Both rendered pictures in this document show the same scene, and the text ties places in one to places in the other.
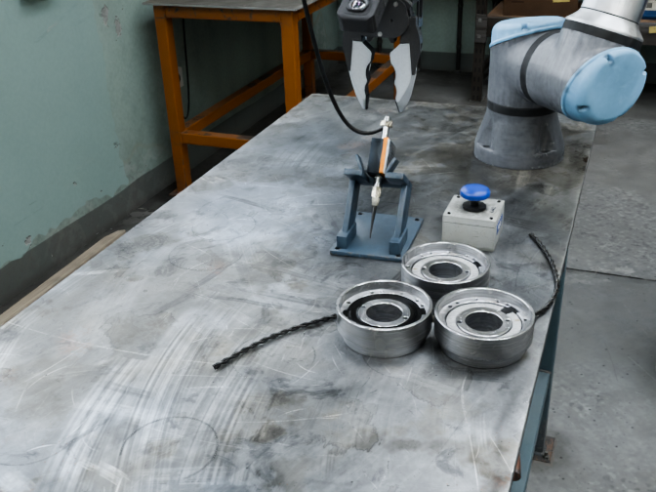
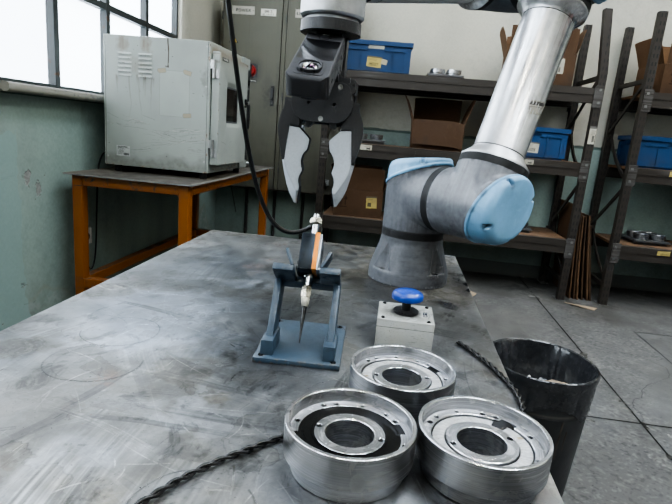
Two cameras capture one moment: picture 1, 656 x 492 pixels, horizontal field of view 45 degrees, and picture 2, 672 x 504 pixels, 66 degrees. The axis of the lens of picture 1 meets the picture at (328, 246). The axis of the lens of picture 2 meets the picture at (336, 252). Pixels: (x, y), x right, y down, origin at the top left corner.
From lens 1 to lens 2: 0.45 m
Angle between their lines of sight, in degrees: 21
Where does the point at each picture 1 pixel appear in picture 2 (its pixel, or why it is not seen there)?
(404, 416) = not seen: outside the picture
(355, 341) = (319, 479)
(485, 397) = not seen: outside the picture
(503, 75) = (401, 203)
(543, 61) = (444, 187)
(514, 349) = (541, 482)
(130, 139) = (37, 281)
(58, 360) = not seen: outside the picture
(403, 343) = (389, 479)
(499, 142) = (396, 263)
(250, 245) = (153, 351)
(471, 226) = (408, 331)
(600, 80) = (503, 201)
